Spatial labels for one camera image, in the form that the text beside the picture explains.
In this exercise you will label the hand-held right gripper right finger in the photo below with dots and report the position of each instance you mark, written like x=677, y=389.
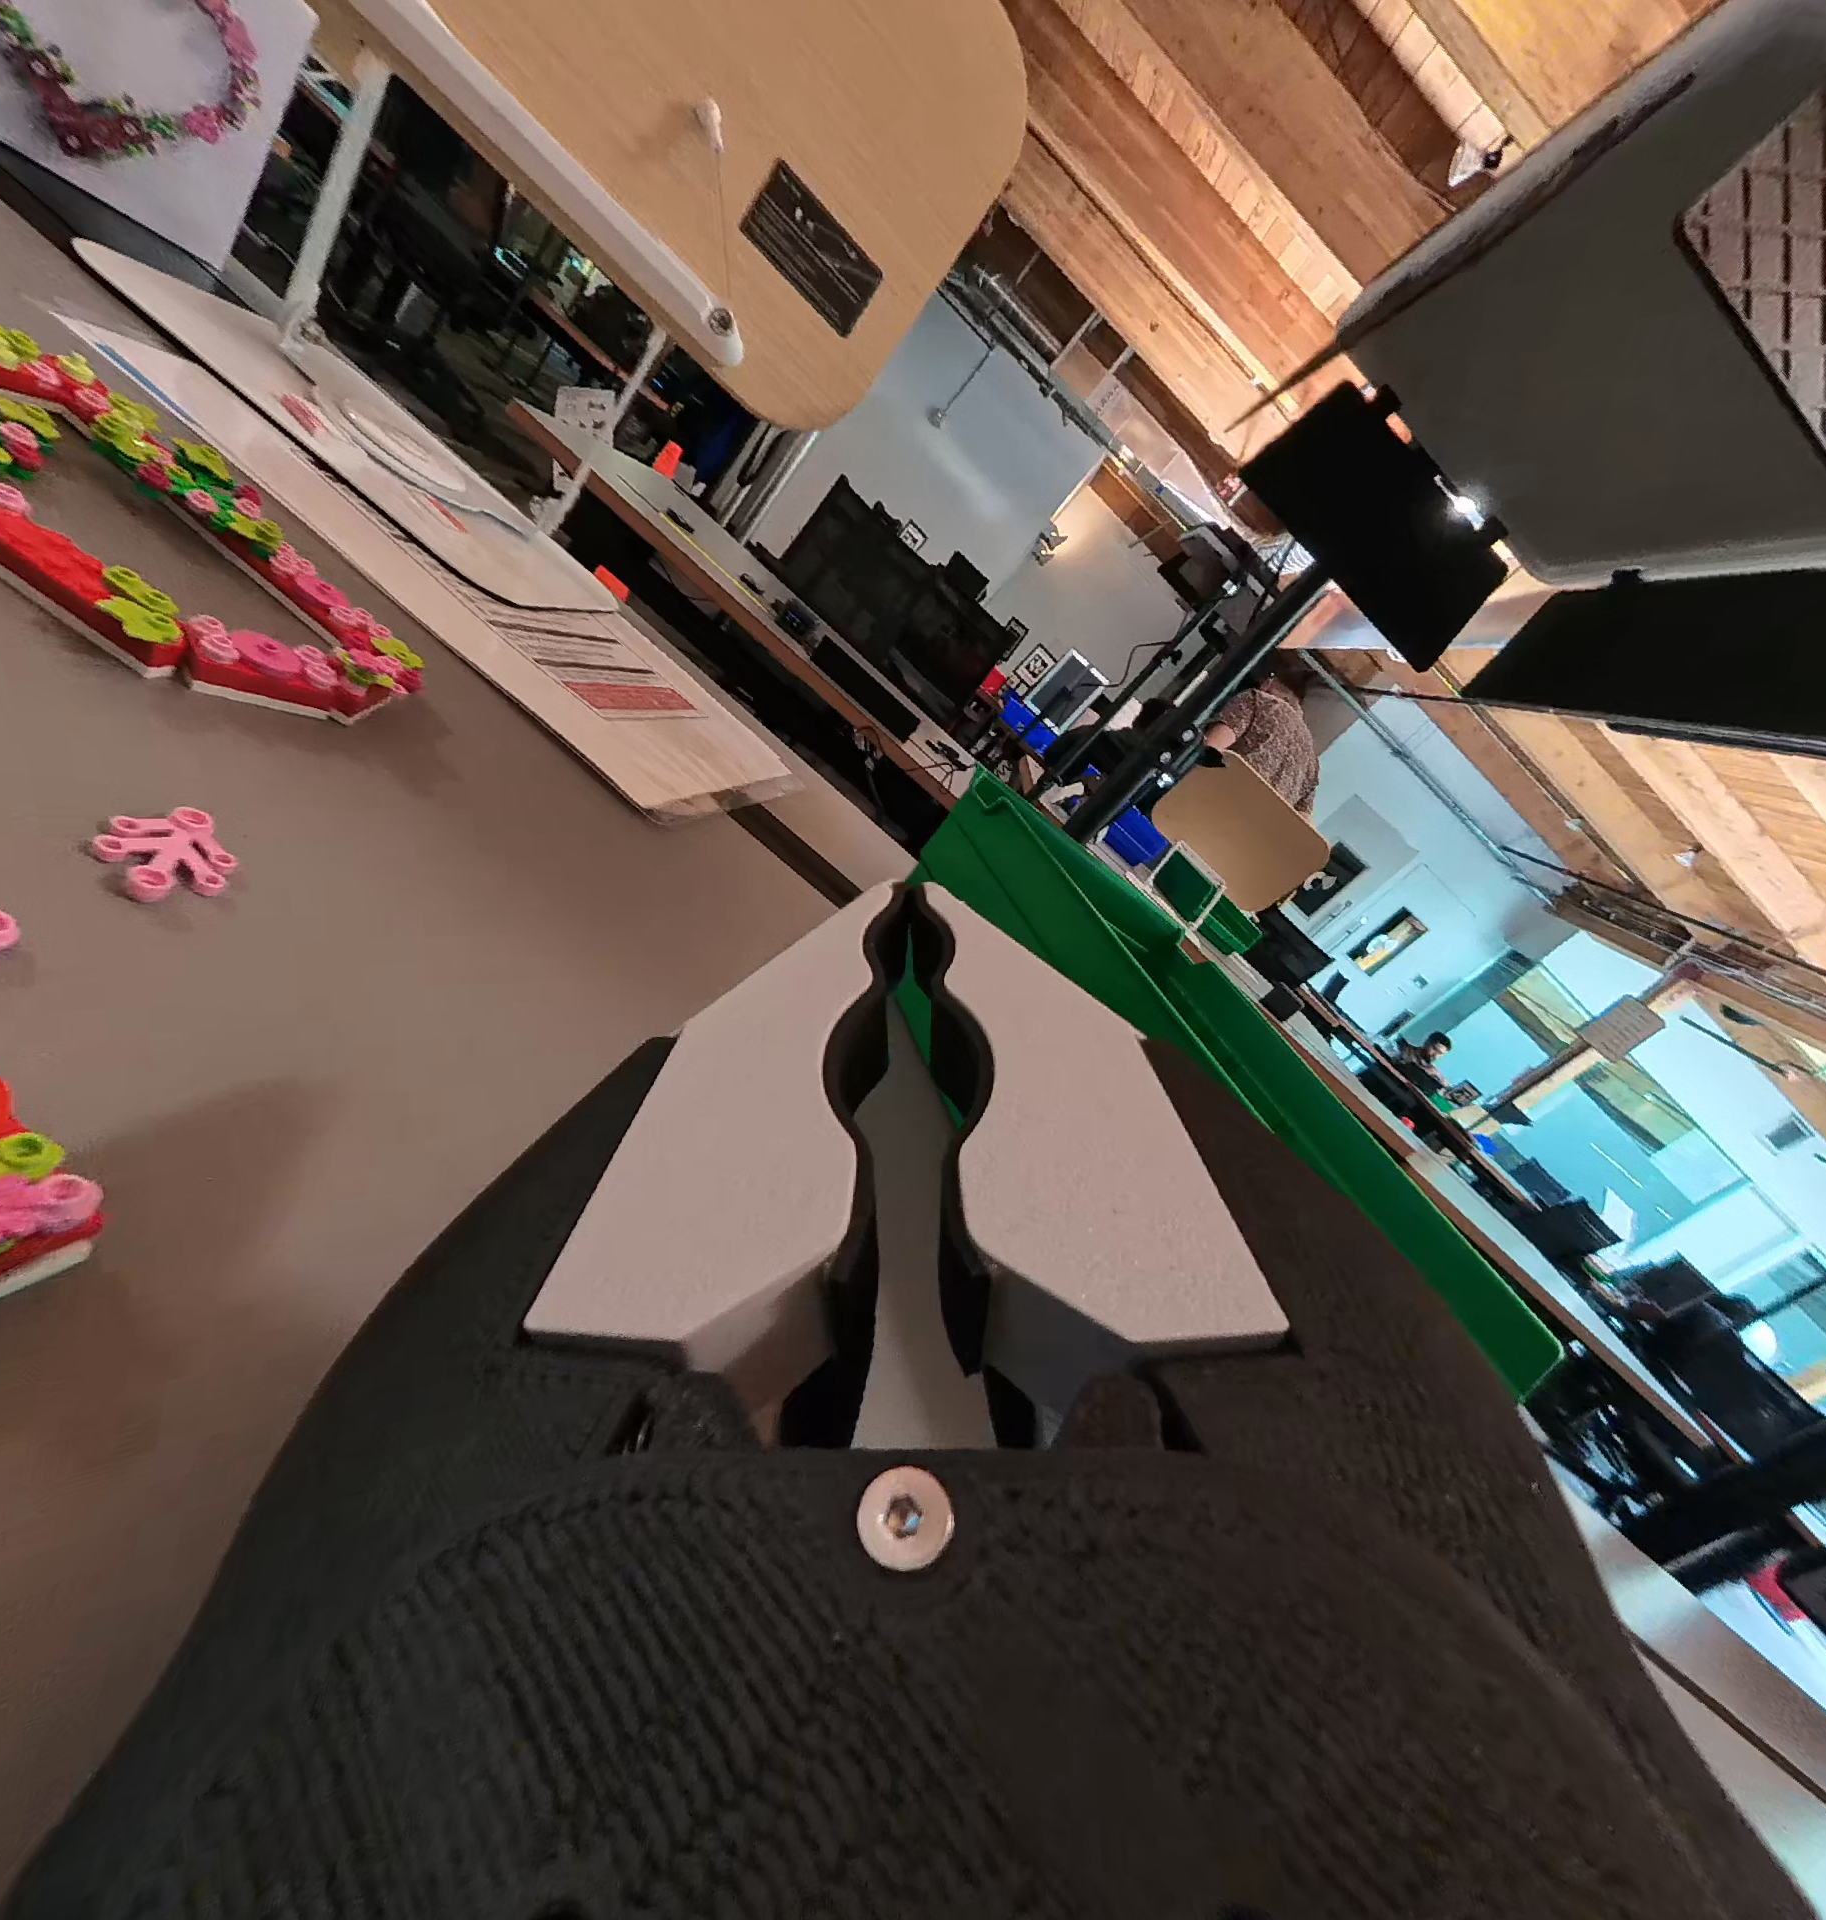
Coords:
x=1108, y=1201

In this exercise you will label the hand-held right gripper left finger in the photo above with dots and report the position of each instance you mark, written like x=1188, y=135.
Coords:
x=703, y=1185

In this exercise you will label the pink lego branch piece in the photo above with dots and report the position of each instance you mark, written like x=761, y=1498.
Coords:
x=164, y=855

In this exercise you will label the partly built red lego heart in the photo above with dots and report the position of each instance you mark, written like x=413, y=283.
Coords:
x=268, y=663

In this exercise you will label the small red flowered lego assembly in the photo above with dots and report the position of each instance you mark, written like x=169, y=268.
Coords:
x=14, y=1216

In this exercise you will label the yellow lego box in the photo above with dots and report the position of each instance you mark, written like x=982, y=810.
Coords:
x=119, y=53

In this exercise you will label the large green bin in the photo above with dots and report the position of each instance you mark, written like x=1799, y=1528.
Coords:
x=1094, y=930

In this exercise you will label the small green bin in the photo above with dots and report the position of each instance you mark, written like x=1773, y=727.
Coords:
x=1205, y=900

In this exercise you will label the blue bin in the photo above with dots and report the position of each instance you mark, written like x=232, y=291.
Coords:
x=1135, y=836

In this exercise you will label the wooden back chair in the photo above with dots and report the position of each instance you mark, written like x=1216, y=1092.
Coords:
x=1243, y=833

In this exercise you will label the laminated paper sheet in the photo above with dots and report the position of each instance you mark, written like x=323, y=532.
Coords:
x=659, y=751

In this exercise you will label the black metal pole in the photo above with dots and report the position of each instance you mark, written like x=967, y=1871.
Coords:
x=1198, y=706

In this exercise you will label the black flat monitor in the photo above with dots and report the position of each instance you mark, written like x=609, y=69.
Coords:
x=869, y=687

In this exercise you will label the large black monitor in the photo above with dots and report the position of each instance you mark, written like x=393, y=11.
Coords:
x=883, y=571

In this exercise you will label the background work table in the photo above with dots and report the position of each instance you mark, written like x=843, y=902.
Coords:
x=673, y=518

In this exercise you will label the small black ceiling panel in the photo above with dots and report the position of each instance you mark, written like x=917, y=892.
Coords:
x=1369, y=518

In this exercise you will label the white paper sign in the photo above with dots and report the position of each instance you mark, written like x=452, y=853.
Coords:
x=586, y=408

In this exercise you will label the large black ceiling panel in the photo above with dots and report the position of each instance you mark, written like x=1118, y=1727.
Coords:
x=1694, y=660

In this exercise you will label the grey ceiling unit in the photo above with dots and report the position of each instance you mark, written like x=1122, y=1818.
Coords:
x=1573, y=345

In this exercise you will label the white desk lamp wooden shade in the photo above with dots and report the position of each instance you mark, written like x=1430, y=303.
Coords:
x=794, y=90

